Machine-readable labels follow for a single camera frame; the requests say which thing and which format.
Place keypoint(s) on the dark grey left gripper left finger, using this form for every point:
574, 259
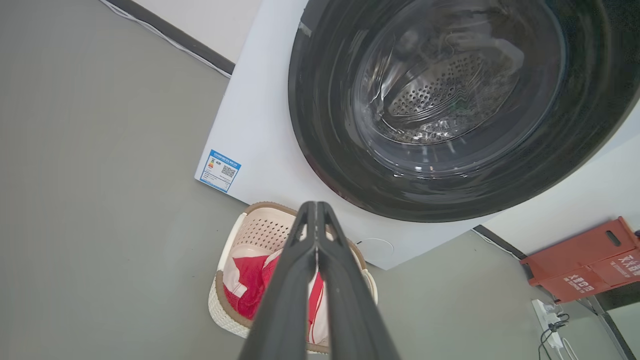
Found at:
287, 295

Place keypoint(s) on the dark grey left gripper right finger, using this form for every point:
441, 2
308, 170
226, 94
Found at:
350, 300

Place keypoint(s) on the cream perforated laundry basket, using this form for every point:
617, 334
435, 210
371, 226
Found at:
225, 310

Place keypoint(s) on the red and white garment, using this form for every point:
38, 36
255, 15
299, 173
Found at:
250, 285

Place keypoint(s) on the blue energy label sticker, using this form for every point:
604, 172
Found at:
220, 170

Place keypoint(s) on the white front-load washing machine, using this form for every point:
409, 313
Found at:
260, 125

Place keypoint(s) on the white power strip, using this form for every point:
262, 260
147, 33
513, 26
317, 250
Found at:
547, 322

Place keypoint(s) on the black round washing machine door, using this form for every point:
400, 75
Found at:
450, 100

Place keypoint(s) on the red fire extinguisher box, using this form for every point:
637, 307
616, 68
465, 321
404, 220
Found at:
585, 265

